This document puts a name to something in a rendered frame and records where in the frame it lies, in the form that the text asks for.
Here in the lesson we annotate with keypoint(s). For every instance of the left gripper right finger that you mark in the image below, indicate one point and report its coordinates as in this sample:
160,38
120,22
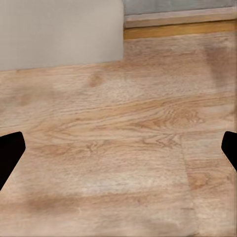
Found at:
229,147

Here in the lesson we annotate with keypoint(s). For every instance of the fixed window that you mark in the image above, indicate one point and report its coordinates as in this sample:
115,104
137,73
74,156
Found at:
160,18

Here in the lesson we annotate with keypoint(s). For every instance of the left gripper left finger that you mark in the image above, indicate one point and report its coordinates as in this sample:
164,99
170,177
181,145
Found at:
12,147

